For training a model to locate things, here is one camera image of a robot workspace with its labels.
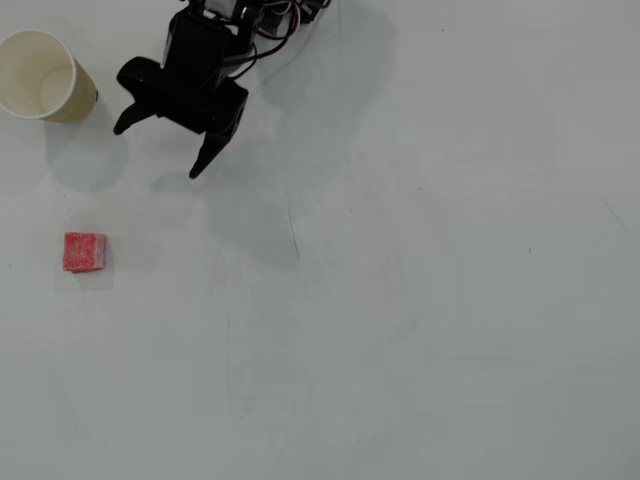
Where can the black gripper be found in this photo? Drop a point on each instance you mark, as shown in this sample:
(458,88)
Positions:
(216,111)

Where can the red foam cube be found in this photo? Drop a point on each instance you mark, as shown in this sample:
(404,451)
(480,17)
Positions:
(82,252)

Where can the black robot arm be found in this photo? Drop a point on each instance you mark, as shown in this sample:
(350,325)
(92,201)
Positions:
(312,12)

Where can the beige paper cup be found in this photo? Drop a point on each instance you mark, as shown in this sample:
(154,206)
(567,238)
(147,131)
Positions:
(35,75)

